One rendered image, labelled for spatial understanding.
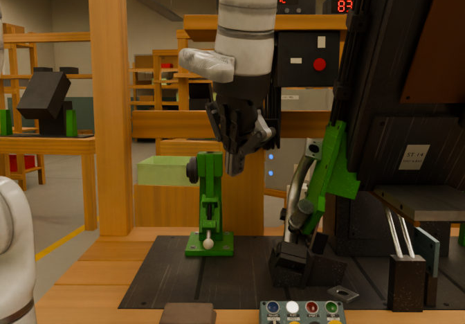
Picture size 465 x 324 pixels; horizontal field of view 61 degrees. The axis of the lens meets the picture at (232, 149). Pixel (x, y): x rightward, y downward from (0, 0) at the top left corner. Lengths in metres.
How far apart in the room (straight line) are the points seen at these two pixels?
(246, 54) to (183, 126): 0.86
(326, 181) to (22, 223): 0.60
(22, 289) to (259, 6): 0.42
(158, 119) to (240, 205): 0.39
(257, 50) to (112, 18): 0.85
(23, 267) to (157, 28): 11.29
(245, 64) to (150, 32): 11.31
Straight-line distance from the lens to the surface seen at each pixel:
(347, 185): 0.91
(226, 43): 0.49
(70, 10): 12.88
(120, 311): 0.88
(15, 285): 0.54
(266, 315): 0.76
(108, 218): 1.34
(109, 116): 1.28
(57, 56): 12.97
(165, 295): 0.92
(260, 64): 0.49
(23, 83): 6.39
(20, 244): 0.54
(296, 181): 1.03
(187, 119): 1.32
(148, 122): 1.34
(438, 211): 0.78
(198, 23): 1.12
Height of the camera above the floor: 1.33
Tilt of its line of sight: 8 degrees down
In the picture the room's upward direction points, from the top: straight up
